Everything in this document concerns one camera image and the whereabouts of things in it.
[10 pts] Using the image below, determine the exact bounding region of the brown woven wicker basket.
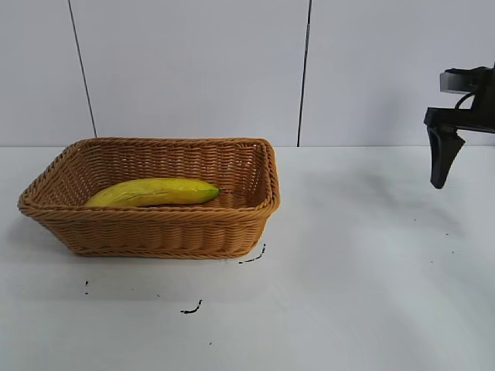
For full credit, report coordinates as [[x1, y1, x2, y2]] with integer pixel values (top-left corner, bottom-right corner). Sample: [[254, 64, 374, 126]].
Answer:
[[17, 136, 282, 259]]

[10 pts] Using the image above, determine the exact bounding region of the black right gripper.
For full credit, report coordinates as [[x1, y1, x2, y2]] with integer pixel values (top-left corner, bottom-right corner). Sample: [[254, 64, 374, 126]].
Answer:
[[423, 61, 495, 190]]

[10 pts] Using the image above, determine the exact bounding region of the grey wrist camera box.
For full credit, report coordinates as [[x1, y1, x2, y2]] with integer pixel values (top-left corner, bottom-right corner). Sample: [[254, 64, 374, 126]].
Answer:
[[439, 67, 480, 95]]

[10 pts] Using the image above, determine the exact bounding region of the yellow banana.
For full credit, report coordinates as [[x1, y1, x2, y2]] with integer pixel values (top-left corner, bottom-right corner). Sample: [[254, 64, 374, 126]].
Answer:
[[84, 177, 220, 208]]

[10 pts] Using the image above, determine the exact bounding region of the black camera cable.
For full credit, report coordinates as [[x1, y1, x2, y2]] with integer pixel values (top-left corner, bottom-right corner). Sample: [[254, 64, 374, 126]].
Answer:
[[455, 91, 475, 111]]

